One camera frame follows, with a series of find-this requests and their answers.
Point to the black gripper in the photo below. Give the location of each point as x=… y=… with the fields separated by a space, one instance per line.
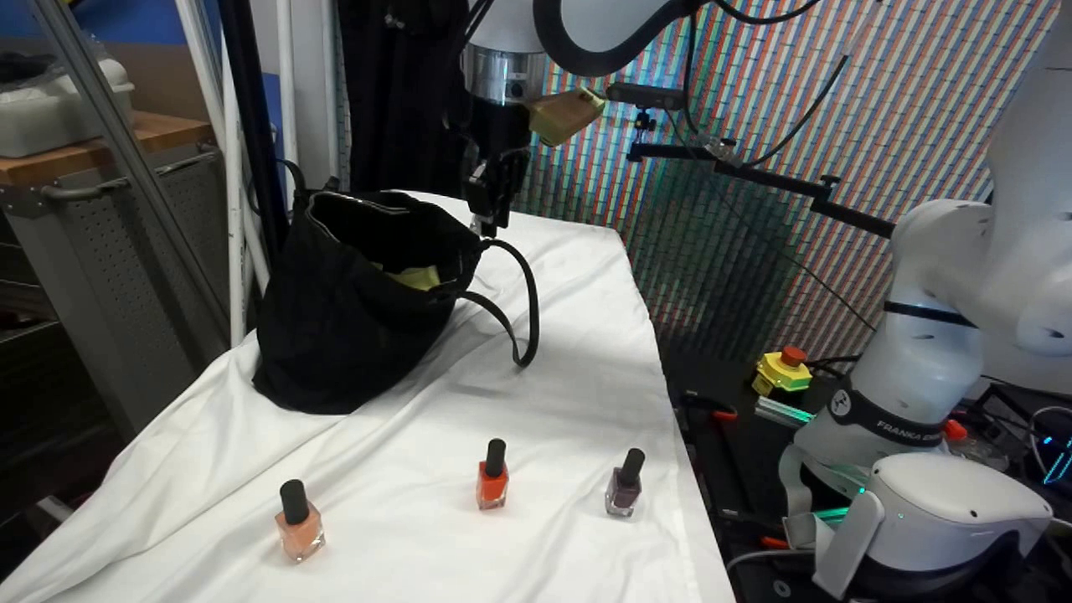
x=501 y=157

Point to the red-orange nail polish bottle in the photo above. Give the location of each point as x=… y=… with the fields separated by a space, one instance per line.
x=493 y=477

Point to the dark purple nail polish bottle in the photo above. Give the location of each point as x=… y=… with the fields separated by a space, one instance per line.
x=625 y=488

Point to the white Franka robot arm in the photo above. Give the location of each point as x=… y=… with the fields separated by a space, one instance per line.
x=982 y=278

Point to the peach nail polish bottle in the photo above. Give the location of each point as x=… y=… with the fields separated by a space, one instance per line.
x=299 y=524

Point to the yellow-green cloth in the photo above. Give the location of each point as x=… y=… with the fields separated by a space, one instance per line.
x=417 y=274

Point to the black vertical pole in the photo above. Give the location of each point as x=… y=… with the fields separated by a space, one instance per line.
x=251 y=135

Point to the orange black clamp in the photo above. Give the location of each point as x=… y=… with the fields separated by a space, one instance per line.
x=770 y=543
x=721 y=416

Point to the white tablecloth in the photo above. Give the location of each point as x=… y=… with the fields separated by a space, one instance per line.
x=388 y=503

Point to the yellow emergency stop button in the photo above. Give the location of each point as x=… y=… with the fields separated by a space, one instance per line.
x=782 y=370

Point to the teal translucent bar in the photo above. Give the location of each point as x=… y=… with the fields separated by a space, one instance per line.
x=786 y=410

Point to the gray perforated metal cabinet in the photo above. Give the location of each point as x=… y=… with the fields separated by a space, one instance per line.
x=111 y=278

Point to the wooden board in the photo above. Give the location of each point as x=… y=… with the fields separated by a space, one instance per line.
x=111 y=144

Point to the blue board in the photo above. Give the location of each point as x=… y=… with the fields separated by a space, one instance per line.
x=146 y=18

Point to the moire patterned screen panel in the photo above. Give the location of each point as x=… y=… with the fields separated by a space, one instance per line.
x=892 y=90

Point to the white plastic container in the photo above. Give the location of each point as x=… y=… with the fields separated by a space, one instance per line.
x=56 y=111

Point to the wrist camera with yellow mount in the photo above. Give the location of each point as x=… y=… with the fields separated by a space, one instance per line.
x=564 y=114

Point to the aluminium frame post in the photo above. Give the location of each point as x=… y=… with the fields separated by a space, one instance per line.
x=123 y=170

